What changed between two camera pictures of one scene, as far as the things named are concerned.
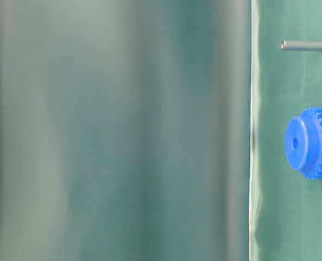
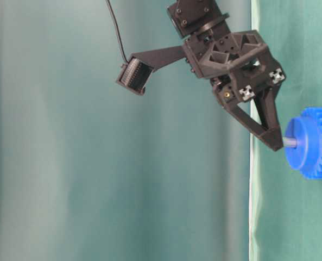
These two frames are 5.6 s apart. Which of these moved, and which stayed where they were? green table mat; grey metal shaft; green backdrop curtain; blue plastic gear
Moved: grey metal shaft
Stayed: green backdrop curtain; blue plastic gear; green table mat
